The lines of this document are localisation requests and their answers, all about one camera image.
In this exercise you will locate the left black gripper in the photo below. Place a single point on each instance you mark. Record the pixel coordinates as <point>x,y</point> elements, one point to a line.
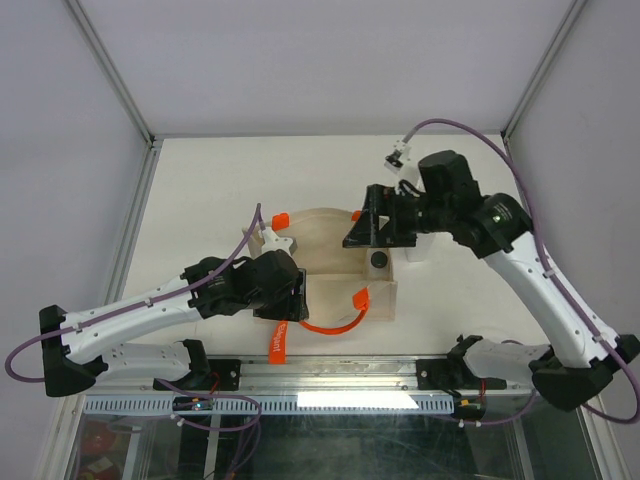
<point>293,307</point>

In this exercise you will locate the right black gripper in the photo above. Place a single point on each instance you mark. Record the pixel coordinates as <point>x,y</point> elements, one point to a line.
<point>384,201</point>

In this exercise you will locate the white bottle black cap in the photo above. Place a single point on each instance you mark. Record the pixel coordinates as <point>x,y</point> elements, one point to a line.
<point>378,265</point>
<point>419,252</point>

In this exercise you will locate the beige canvas tote bag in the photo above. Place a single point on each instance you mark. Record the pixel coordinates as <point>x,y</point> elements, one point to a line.
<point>339,295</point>

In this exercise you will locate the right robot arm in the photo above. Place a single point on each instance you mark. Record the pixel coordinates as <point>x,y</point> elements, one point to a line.
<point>583,353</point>

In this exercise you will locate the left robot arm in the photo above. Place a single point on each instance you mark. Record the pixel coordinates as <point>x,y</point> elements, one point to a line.
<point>83,349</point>

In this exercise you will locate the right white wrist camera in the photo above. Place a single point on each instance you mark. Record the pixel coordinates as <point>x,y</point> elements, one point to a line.
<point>405,169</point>

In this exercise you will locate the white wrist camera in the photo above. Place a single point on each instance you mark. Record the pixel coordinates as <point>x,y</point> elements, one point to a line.
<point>272,242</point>
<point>405,169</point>

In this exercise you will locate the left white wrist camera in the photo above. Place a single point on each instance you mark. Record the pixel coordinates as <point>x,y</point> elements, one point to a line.
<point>272,242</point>

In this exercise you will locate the aluminium mounting rail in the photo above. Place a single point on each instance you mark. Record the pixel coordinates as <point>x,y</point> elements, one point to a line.
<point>253,374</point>

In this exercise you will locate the white slotted cable duct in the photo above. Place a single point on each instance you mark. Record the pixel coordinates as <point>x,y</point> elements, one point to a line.
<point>306,403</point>

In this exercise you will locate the left aluminium frame post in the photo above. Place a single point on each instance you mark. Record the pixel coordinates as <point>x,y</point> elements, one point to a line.
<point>144,173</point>

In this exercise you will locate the aluminium frame post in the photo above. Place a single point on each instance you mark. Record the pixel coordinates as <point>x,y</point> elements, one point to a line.
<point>144,173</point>
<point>544,66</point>

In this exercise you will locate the right aluminium frame post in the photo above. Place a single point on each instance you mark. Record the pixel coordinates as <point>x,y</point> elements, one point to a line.
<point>544,66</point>

